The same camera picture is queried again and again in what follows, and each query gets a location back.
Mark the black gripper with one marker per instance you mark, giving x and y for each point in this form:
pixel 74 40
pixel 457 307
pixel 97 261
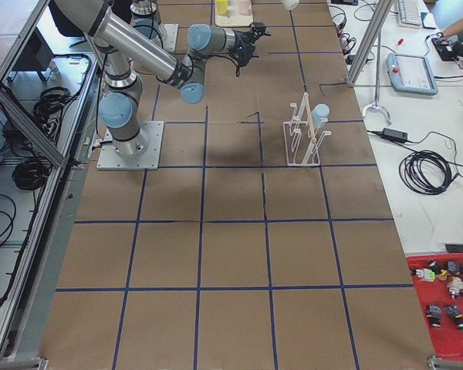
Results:
pixel 243 40

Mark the cream white plastic cup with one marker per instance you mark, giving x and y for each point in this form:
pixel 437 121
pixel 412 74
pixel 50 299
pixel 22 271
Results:
pixel 290 4

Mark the light blue plastic cup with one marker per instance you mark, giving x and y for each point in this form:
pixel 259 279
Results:
pixel 320 115

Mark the pink plastic cup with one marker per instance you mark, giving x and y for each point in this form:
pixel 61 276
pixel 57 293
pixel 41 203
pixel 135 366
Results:
pixel 244 7

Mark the yellow plastic cup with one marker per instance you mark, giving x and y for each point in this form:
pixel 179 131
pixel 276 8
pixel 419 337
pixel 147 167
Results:
pixel 221 7

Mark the cream plastic tray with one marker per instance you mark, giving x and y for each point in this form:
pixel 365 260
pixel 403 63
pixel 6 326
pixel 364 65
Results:
pixel 233 18

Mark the metal reacher grabber tool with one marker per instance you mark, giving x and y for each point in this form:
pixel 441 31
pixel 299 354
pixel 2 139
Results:
pixel 375 106

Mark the white keyboard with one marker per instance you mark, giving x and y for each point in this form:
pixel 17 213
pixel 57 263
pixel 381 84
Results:
pixel 408 13

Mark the blue teach pendant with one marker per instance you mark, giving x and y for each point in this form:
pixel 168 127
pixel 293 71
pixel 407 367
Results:
pixel 411 74

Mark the black power adapter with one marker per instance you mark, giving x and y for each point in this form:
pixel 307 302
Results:
pixel 394 135

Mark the red parts tray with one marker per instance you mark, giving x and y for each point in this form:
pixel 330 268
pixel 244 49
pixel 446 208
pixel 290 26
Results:
pixel 438 280

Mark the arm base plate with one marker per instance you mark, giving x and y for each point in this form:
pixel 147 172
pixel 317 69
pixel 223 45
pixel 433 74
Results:
pixel 169 36
pixel 141 153

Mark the white wire cup rack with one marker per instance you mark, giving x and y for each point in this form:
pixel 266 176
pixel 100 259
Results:
pixel 302 139

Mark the aluminium frame post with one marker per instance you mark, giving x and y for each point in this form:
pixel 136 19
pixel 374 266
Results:
pixel 372 31

